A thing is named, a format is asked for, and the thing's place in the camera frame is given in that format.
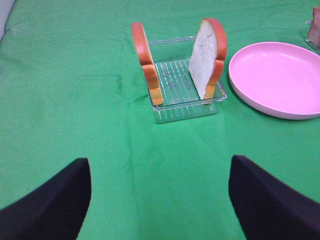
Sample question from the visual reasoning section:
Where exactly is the bread slice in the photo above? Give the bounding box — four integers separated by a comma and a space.
188, 17, 228, 100
131, 22, 164, 106

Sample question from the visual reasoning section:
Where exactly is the bacon strip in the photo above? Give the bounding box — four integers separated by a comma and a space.
307, 6, 320, 46

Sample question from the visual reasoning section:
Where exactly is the clear plastic bread tray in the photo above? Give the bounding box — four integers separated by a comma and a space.
148, 36, 227, 124

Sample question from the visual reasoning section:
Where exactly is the pink round plate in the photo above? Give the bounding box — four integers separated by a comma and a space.
228, 42, 320, 120

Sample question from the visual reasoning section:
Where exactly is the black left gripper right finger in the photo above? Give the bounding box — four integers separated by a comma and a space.
228, 155, 320, 240

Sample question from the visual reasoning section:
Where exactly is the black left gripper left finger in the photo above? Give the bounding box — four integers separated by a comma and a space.
0, 158, 92, 240

